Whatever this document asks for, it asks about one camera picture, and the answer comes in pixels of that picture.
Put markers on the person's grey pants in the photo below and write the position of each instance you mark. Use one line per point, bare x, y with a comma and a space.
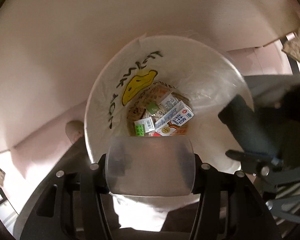
265, 90

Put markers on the clear plastic cup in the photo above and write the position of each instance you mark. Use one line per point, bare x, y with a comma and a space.
150, 165

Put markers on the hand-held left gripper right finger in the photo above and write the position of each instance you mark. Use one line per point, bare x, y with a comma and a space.
210, 192

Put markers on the small green packet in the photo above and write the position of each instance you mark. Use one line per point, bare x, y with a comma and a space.
152, 108

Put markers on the person's left foot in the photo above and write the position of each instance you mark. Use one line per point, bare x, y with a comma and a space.
73, 130

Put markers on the green label packet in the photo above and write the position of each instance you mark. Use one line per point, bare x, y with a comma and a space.
140, 130

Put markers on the clear barcode wrapper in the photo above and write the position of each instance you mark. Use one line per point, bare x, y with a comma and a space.
148, 122

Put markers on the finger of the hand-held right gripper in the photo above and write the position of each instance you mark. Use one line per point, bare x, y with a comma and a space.
247, 125
297, 100

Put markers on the white bin liner bag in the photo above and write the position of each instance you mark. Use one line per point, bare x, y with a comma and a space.
107, 97

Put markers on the white plastic shopping bag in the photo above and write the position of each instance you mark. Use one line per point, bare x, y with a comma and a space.
242, 160

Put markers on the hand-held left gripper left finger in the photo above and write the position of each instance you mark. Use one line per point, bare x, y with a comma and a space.
90, 192

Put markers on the orange printed paper wrapper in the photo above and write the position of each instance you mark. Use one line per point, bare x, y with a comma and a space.
140, 100

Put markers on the white printed carton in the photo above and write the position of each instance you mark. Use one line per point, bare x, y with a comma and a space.
168, 103

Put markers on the white milk carton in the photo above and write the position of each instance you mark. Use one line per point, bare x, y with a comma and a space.
175, 120

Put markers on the black metal bed leg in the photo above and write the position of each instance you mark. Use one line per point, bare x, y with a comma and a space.
293, 65
2, 196

